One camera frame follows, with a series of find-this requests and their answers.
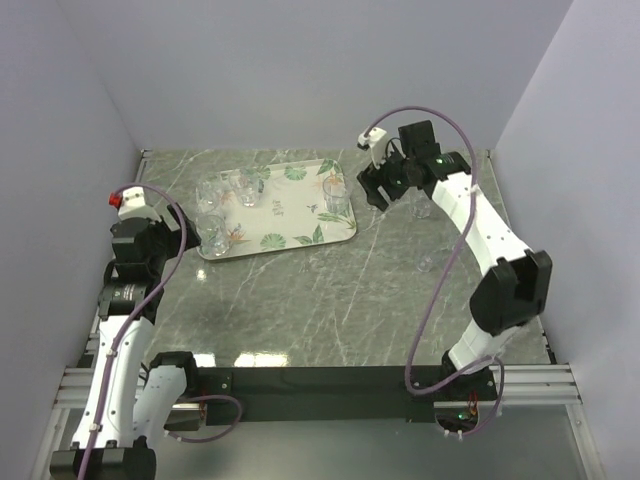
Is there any clear glass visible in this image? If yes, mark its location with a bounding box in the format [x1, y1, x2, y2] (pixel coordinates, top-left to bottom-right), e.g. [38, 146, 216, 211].
[195, 177, 225, 213]
[196, 213, 231, 260]
[416, 250, 448, 272]
[322, 174, 352, 215]
[229, 169, 261, 207]
[410, 190, 432, 219]
[366, 194, 378, 211]

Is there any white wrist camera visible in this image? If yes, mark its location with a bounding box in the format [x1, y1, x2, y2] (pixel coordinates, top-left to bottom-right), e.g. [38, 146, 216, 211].
[109, 187, 160, 221]
[357, 127, 390, 169]

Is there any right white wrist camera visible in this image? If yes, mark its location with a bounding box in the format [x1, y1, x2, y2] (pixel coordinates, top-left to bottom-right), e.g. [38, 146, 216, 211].
[357, 127, 390, 169]

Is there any floral white serving tray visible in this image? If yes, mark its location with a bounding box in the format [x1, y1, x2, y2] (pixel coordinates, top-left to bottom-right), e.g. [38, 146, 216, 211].
[209, 158, 357, 260]

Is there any aluminium frame rail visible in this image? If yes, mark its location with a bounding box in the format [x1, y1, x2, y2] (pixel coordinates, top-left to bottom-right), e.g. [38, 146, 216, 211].
[52, 364, 582, 410]

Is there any black base beam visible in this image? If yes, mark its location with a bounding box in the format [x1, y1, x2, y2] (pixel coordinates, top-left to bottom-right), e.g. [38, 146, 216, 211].
[178, 366, 498, 426]

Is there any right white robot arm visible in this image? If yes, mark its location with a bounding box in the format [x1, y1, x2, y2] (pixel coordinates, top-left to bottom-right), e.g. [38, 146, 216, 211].
[357, 121, 552, 399]

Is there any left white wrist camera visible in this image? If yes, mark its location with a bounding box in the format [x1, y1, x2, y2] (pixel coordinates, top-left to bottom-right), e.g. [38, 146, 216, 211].
[109, 187, 160, 221]

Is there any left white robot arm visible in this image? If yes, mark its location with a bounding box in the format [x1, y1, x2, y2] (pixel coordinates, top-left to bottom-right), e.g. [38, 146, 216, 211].
[49, 204, 201, 479]

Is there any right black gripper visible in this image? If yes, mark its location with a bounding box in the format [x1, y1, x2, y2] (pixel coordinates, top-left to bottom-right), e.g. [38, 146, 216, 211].
[356, 142, 414, 212]

